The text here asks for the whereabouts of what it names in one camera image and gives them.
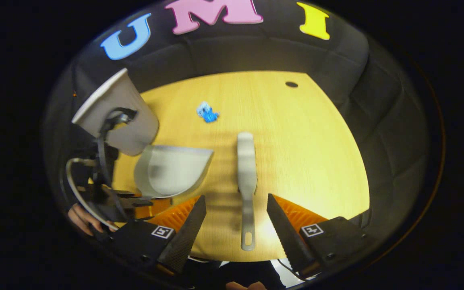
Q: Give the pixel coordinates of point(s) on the white plastic dustpan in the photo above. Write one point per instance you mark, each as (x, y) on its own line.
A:
(171, 171)

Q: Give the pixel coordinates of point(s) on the small white broom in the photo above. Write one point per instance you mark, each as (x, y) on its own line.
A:
(246, 169)

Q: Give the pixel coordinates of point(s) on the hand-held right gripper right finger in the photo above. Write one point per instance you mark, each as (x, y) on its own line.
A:
(288, 237)

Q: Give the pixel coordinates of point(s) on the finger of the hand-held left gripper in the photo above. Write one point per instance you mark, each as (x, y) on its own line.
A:
(133, 197)
(155, 209)

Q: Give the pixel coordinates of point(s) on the grey plastic garbage bin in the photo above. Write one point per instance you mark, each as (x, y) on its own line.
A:
(127, 112)

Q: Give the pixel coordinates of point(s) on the person's dark clothing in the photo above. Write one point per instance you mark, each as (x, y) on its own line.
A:
(216, 278)

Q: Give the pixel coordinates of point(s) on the blue paper trash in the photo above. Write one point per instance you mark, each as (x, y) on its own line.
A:
(207, 112)

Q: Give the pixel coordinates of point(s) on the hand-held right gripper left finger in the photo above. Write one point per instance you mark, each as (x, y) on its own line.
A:
(187, 237)

